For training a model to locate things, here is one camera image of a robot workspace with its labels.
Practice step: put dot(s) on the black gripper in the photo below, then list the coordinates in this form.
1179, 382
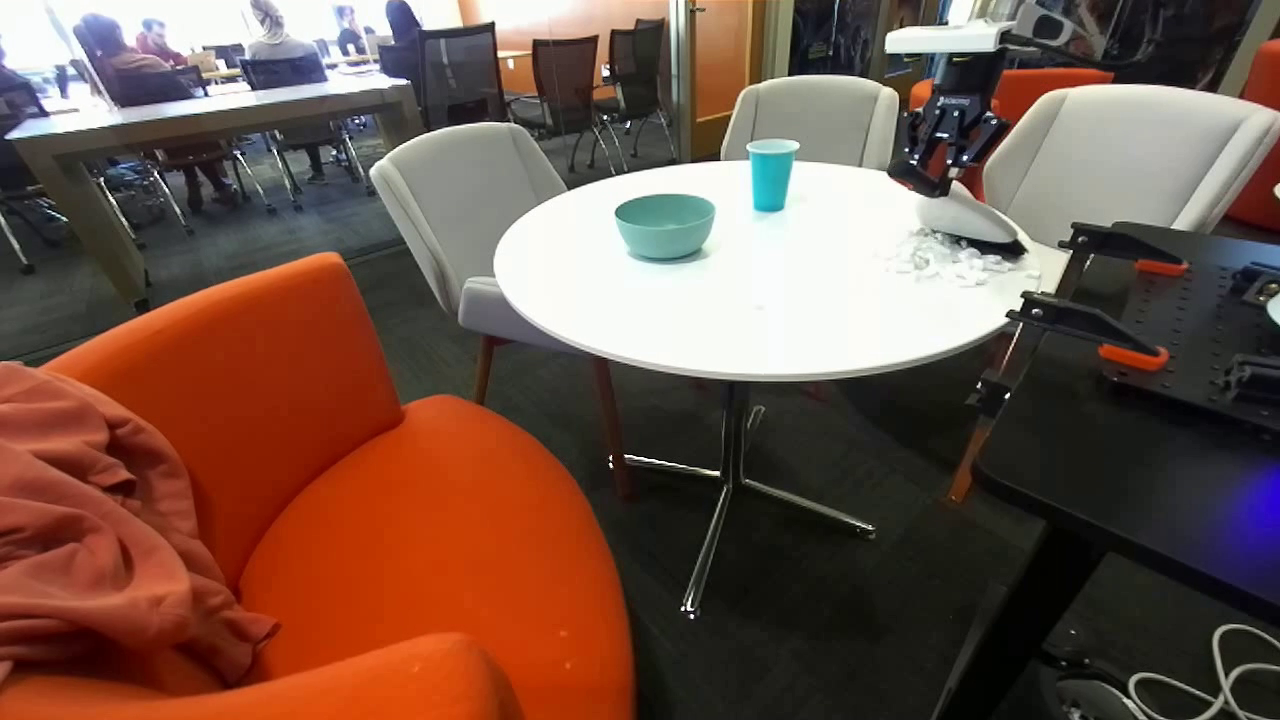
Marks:
971, 81

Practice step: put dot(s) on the pile of white pieces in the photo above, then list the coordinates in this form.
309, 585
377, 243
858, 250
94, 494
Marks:
962, 266

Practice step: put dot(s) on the teal bowl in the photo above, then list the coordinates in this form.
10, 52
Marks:
666, 231

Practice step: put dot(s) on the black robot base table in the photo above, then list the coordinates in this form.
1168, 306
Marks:
1134, 466

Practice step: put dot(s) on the grey upholstered chair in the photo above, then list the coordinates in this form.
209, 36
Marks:
456, 200
814, 120
1122, 155

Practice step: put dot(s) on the teal plastic cup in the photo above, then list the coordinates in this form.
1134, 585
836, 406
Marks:
773, 180

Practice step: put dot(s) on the wooden door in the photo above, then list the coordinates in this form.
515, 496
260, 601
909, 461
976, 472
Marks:
724, 62

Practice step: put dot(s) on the round white table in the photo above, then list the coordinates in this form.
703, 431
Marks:
744, 306

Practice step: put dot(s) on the black mesh office chair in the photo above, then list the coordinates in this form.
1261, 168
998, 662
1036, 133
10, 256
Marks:
461, 72
286, 70
565, 81
641, 64
12, 162

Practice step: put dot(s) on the seated person dark top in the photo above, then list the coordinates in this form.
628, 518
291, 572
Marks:
400, 43

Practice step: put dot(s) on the large orange armchair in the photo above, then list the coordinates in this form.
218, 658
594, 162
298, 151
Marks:
400, 533

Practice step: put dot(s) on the seated person grey top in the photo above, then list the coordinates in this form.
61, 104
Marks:
275, 32

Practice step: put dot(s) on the long wooden meeting table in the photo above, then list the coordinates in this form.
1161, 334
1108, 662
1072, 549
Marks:
202, 114

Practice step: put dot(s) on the seated person maroon top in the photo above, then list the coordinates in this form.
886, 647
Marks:
120, 62

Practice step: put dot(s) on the pink blanket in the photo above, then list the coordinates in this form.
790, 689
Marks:
83, 533

